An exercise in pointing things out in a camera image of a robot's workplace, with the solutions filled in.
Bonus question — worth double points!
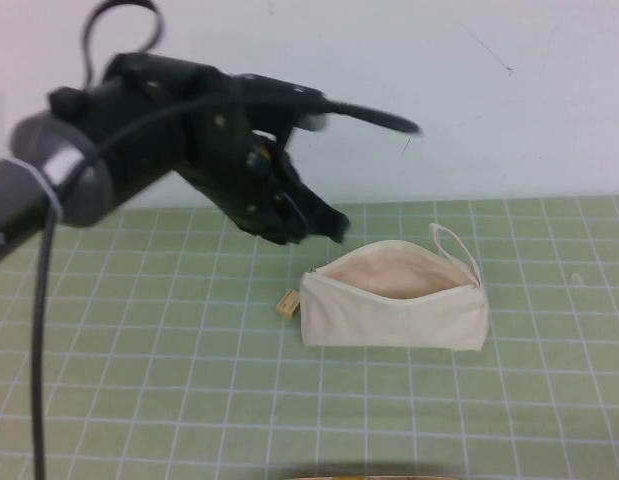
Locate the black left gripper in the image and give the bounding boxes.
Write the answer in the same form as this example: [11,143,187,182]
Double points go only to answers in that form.
[47,52,352,249]

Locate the small yellow eraser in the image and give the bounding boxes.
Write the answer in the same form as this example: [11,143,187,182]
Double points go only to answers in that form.
[275,288,302,319]

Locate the cream fabric pencil case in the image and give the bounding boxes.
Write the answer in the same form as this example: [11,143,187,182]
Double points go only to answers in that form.
[298,223,490,348]

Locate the green grid table mat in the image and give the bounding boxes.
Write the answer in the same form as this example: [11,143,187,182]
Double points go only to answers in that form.
[0,196,619,480]

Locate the looped black cable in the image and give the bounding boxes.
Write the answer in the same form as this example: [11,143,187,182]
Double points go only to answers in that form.
[81,0,167,84]

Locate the long black cable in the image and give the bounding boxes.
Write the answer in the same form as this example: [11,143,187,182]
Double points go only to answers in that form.
[31,96,423,480]

